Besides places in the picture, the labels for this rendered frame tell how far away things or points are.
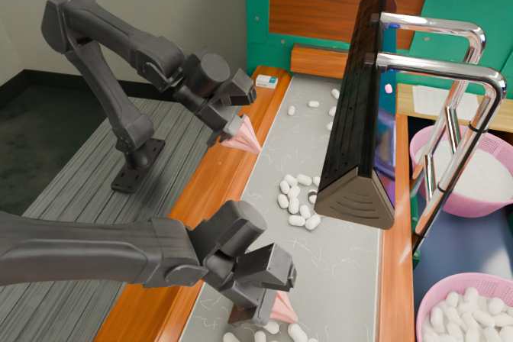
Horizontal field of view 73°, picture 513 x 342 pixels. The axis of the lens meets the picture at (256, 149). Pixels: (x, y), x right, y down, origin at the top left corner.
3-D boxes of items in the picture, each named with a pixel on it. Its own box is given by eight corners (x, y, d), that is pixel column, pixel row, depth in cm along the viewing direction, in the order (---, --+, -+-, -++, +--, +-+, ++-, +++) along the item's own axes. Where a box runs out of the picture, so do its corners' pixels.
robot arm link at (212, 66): (240, 68, 64) (195, 15, 62) (214, 90, 58) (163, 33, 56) (210, 96, 72) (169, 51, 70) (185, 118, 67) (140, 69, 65)
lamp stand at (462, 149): (322, 246, 76) (365, 59, 46) (333, 182, 90) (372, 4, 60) (414, 270, 72) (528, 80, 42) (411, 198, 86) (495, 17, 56)
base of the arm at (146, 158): (161, 120, 97) (137, 117, 98) (127, 172, 82) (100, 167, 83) (166, 142, 102) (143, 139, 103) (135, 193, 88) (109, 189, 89)
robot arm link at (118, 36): (191, 47, 66) (70, -25, 71) (160, 68, 61) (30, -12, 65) (185, 95, 76) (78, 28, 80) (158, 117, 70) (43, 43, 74)
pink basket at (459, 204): (459, 246, 76) (479, 220, 69) (378, 168, 94) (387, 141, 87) (538, 204, 84) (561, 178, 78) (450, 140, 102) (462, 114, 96)
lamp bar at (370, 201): (312, 215, 37) (321, 167, 32) (359, 7, 81) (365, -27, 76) (390, 233, 35) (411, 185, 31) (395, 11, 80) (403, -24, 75)
